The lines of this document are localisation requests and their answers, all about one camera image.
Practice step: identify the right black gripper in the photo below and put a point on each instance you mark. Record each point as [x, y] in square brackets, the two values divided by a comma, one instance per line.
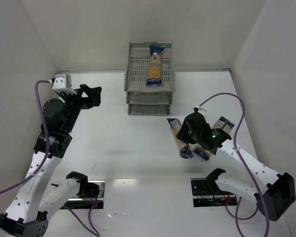
[187, 131]

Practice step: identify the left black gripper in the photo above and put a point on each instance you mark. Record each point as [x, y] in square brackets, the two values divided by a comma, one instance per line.
[83, 99]

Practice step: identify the spaghetti bag white label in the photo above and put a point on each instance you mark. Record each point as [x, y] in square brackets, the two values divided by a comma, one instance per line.
[224, 124]

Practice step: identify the spaghetti bag blue yellow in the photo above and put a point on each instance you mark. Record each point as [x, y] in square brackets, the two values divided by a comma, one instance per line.
[155, 66]

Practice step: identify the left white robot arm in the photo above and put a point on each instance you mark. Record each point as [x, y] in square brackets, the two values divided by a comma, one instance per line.
[30, 212]

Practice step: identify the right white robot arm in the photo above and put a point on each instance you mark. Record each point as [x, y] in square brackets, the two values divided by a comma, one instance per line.
[272, 192]

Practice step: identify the grey three-tier tray shelf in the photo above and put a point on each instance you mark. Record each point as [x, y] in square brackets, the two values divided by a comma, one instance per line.
[145, 100]

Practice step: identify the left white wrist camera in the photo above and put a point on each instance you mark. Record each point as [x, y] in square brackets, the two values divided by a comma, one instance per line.
[63, 83]

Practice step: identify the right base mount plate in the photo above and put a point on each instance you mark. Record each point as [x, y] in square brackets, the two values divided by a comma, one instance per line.
[203, 196]

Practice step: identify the base mount plate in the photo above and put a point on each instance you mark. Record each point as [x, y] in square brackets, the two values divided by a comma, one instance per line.
[203, 196]
[93, 195]

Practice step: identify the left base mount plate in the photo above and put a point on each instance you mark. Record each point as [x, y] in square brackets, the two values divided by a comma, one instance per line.
[93, 195]

